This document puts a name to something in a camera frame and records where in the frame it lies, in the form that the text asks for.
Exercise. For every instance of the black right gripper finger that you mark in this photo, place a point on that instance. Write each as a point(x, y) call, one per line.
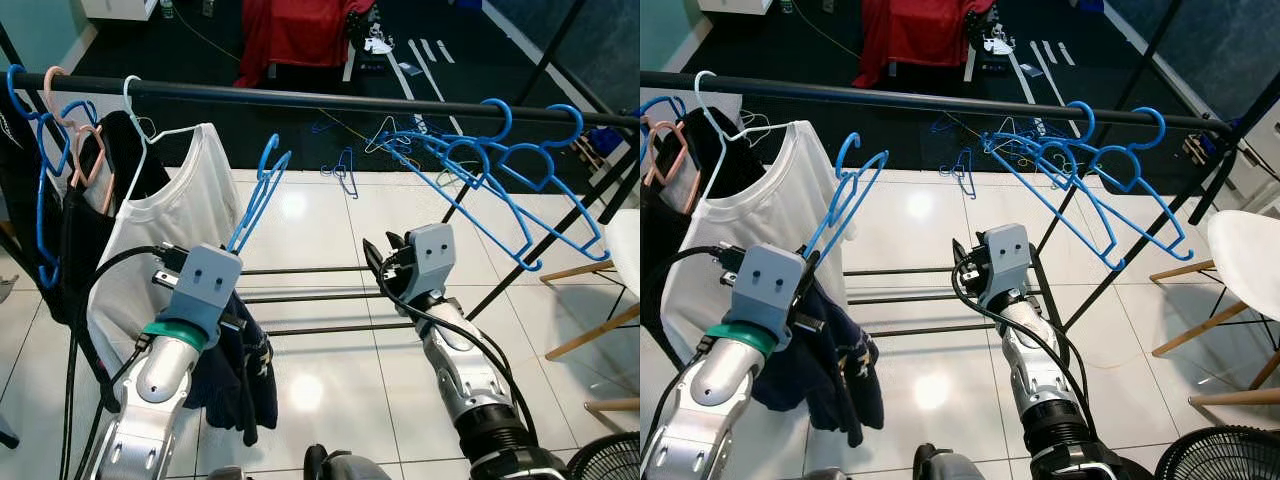
point(963, 265)
point(977, 245)
point(396, 245)
point(378, 265)

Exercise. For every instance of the navy blue garment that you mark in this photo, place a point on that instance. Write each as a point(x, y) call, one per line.
point(820, 380)
point(235, 390)

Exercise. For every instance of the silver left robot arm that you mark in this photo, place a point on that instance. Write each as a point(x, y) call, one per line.
point(160, 380)
point(720, 380)

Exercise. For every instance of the pink plastic hanger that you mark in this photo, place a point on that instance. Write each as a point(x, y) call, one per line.
point(108, 185)
point(686, 165)

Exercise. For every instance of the white t-shirt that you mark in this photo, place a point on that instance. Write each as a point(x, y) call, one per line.
point(760, 210)
point(170, 220)

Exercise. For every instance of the black printed t-shirt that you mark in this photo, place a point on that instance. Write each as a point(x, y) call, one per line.
point(660, 250)
point(85, 250)

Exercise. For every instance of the black metal clothes rack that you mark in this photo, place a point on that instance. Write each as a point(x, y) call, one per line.
point(900, 97)
point(300, 97)

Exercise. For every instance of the grey left robot leg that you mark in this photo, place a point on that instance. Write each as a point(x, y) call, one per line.
point(228, 474)
point(835, 475)

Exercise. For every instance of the grey robot leg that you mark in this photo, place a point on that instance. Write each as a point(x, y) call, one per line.
point(228, 474)
point(835, 475)
point(950, 468)
point(345, 468)

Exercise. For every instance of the white chair wooden legs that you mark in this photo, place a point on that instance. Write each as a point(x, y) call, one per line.
point(1250, 260)
point(625, 250)

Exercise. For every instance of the grey right robot leg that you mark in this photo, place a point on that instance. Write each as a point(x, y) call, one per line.
point(950, 468)
point(345, 468)

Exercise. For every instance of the red cloth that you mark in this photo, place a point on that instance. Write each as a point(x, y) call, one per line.
point(300, 35)
point(920, 35)

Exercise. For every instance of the black floor fan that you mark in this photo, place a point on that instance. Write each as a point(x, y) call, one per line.
point(1220, 460)
point(610, 460)

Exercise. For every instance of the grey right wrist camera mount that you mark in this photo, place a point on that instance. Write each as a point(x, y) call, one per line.
point(1005, 258)
point(432, 260)

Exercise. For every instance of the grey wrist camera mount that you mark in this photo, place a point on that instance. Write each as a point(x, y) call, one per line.
point(1005, 258)
point(770, 290)
point(205, 285)
point(432, 260)

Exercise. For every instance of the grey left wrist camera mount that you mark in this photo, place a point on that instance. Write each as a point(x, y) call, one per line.
point(770, 290)
point(205, 285)

